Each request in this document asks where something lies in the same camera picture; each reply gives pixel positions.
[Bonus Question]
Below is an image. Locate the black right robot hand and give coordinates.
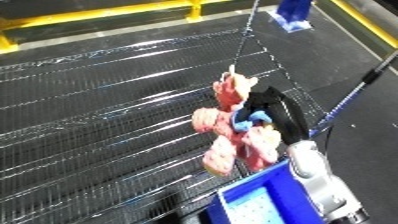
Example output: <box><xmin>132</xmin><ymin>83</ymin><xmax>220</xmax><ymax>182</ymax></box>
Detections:
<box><xmin>239</xmin><ymin>85</ymin><xmax>313</xmax><ymax>147</ymax></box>

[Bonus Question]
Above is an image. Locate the pink soft toy blue shirt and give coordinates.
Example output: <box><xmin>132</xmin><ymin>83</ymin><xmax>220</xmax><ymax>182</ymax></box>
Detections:
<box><xmin>190</xmin><ymin>64</ymin><xmax>285</xmax><ymax>178</ymax></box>

